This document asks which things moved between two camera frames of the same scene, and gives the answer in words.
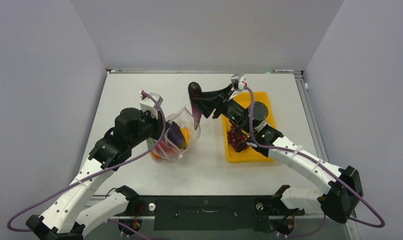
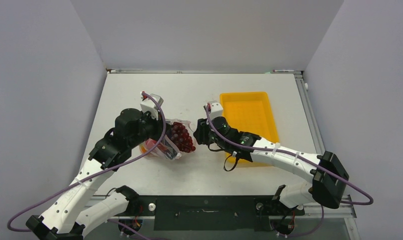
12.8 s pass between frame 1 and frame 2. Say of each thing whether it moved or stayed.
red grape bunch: moved
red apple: moved
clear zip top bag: moved
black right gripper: moved
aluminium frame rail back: stayed
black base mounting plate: stayed
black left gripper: stayed
